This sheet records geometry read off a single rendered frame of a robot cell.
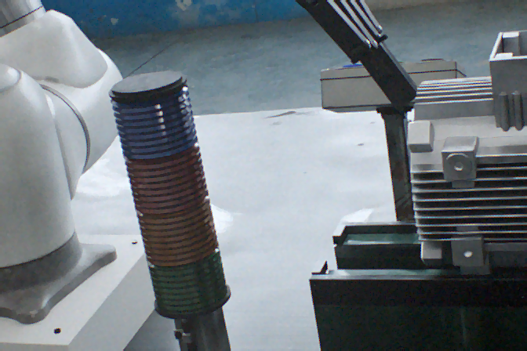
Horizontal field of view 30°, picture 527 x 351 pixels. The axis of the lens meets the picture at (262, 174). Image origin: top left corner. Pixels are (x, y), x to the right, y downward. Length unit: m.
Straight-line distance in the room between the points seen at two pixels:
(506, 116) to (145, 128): 0.37
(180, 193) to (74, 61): 0.61
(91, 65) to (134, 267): 0.29
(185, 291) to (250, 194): 0.88
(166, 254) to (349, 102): 0.52
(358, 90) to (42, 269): 0.44
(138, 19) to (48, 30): 5.96
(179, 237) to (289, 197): 0.85
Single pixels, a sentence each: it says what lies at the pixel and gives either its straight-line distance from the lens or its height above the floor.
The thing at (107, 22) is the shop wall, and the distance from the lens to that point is 7.41.
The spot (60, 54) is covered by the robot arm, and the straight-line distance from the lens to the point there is 1.34.
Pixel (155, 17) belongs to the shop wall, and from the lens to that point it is 7.24.
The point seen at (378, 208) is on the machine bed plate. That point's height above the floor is 0.80.
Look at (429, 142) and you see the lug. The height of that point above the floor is 1.08.
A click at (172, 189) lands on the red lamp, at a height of 1.14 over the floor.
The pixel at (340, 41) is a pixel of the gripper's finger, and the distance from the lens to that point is 1.04.
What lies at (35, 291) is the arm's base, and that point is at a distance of 1.22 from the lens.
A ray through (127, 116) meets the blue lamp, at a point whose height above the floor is 1.20.
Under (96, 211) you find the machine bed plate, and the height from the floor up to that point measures 0.80.
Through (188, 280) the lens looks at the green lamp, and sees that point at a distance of 0.79.
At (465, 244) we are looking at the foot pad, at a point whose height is 0.98.
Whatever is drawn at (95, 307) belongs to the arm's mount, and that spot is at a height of 0.88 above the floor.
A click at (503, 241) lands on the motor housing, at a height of 0.97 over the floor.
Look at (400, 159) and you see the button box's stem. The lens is 1.27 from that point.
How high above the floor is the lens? 1.40
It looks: 20 degrees down
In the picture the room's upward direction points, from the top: 10 degrees counter-clockwise
